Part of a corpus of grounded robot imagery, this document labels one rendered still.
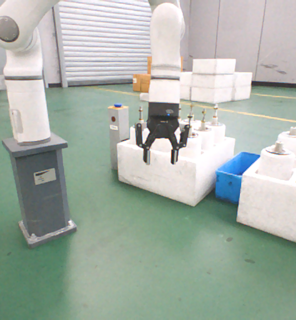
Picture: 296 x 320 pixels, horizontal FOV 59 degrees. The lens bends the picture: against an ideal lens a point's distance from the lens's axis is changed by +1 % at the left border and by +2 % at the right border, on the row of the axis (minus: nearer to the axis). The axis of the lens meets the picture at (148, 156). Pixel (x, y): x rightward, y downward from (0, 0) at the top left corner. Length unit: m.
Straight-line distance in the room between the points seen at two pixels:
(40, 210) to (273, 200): 0.70
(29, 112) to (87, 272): 0.45
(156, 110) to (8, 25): 0.39
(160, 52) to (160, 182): 0.58
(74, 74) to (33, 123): 5.33
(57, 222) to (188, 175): 0.48
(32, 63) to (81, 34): 5.42
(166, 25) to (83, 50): 5.60
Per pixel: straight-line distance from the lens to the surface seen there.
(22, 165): 0.79
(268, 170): 0.90
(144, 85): 4.78
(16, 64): 0.79
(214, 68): 3.53
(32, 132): 0.78
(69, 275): 0.77
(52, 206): 0.85
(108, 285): 0.72
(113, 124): 1.26
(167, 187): 1.05
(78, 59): 6.12
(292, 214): 0.90
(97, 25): 6.37
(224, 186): 1.06
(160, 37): 0.62
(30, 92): 0.76
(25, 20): 0.74
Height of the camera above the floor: 0.52
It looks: 20 degrees down
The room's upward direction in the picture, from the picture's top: straight up
